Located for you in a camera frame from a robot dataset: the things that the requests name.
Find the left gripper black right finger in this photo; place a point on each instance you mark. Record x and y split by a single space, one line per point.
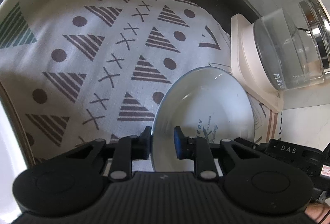
210 161

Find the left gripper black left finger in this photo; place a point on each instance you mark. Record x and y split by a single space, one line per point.
123 153

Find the white bakery print plate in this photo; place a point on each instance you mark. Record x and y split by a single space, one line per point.
206 102

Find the person's hand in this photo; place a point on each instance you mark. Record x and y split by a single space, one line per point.
319 212

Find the patterned table cloth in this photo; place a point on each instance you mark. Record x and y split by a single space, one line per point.
78 70

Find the glass electric kettle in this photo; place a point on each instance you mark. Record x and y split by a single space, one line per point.
293 45

